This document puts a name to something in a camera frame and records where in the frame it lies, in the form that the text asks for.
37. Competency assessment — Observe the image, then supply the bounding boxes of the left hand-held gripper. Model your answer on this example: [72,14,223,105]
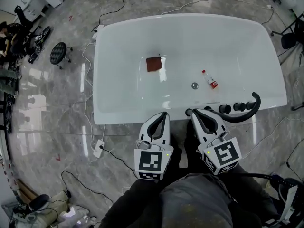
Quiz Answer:
[134,112,174,181]

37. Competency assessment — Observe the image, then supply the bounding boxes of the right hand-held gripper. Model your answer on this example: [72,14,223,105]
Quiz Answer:
[191,108,243,176]

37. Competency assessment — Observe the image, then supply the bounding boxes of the person's left forearm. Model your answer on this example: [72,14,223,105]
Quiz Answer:
[101,178,167,228]

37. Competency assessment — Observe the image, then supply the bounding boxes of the person's right forearm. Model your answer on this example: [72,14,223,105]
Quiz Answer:
[223,165,281,223]

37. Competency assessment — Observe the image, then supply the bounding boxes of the white bathtub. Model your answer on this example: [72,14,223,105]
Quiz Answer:
[93,13,288,125]

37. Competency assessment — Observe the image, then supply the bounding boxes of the black curved faucet spout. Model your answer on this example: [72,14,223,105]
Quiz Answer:
[204,91,261,123]

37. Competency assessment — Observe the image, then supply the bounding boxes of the person's left leg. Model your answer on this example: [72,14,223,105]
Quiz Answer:
[169,132,185,170]

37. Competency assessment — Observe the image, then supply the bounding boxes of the clear plastic bottle red label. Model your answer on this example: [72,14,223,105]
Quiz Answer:
[201,69,219,90]

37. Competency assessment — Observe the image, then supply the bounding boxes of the white power strip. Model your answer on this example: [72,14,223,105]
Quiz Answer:
[93,139,105,158]
[91,24,105,39]

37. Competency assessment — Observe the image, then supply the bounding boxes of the red-brown cloth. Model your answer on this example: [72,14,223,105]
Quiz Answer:
[145,53,162,73]

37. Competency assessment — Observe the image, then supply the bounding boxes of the person's grey shirt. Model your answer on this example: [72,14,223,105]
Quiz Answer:
[159,173,233,228]

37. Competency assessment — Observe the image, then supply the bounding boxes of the white paper sheet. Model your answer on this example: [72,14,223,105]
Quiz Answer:
[279,185,299,223]

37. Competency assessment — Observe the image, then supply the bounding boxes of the black round stool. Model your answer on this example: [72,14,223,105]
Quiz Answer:
[49,41,73,70]

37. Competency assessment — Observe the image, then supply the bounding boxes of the black metal stand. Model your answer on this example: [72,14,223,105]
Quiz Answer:
[270,13,304,37]

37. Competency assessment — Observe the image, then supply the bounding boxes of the black office chair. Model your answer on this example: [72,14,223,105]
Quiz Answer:
[28,193,50,212]

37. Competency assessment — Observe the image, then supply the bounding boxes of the white desk with drawers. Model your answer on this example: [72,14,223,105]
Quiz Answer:
[22,0,52,19]

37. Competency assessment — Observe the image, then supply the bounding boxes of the black power cable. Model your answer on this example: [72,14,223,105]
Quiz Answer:
[100,145,138,173]

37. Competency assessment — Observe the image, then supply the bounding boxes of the long white floor cable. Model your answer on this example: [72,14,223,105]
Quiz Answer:
[244,116,304,161]

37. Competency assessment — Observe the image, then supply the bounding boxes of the white power cable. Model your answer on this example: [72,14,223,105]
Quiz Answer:
[82,38,106,152]

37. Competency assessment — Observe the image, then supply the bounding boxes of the thick black braided cable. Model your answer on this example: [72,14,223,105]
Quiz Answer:
[237,172,297,187]

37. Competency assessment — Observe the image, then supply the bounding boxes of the black cable with adapter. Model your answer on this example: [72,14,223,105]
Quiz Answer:
[61,170,114,204]

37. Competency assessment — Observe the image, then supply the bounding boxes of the thin black floor cable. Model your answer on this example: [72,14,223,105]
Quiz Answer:
[91,0,133,32]

